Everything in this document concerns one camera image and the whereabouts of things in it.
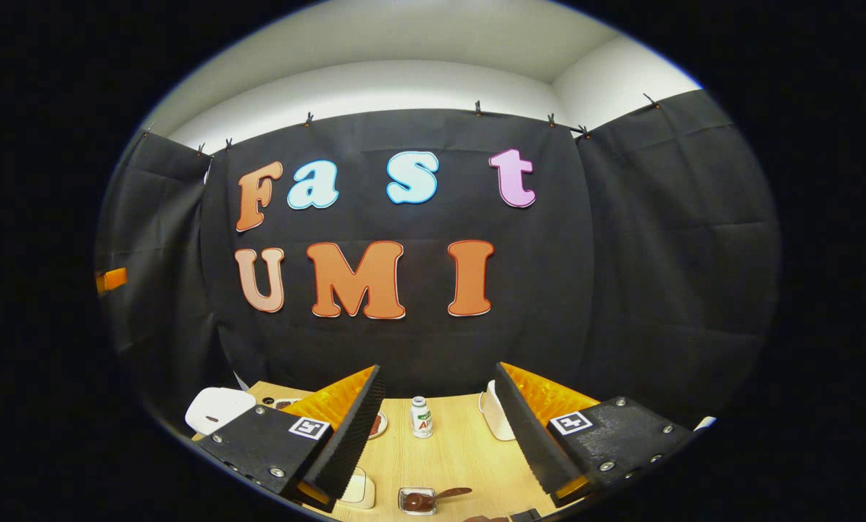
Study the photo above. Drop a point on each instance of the red meat piece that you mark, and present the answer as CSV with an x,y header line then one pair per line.
x,y
376,424

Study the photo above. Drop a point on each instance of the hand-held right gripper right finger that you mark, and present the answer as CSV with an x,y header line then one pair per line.
x,y
527,435

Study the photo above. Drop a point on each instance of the clear chopstick holder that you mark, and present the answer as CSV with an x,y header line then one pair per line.
x,y
417,507

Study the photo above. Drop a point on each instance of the white toaster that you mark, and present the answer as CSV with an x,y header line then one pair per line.
x,y
496,417

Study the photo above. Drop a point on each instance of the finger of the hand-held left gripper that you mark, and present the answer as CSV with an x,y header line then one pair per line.
x,y
112,280

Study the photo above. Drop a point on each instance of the white round plate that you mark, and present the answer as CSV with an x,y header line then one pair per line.
x,y
384,428

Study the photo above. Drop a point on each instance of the brown wooden spoon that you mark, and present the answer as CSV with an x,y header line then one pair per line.
x,y
447,494

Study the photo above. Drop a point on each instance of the white drink bottle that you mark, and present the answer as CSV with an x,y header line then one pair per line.
x,y
422,419

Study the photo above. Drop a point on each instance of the white rice cooker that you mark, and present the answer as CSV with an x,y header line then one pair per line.
x,y
219,409

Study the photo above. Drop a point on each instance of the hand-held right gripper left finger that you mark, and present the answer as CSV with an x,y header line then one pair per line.
x,y
349,435

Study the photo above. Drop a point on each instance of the black backdrop cloth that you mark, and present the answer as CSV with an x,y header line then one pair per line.
x,y
657,254

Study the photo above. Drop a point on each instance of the black table edge pad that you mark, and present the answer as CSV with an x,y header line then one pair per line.
x,y
525,515

